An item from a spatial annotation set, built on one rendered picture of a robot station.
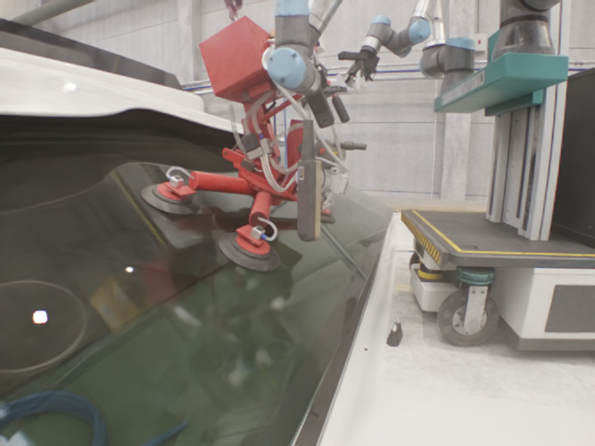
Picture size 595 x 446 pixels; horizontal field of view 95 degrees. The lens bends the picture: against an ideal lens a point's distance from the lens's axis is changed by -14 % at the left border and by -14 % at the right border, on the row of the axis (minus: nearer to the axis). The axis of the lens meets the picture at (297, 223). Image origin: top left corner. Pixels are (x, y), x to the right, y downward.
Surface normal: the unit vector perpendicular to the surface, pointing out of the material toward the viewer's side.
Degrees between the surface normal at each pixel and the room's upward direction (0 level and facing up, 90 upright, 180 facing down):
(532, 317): 90
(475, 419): 5
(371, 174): 90
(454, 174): 90
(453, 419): 8
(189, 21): 90
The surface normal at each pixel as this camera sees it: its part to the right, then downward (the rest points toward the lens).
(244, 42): -0.36, 0.19
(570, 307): -0.15, 0.21
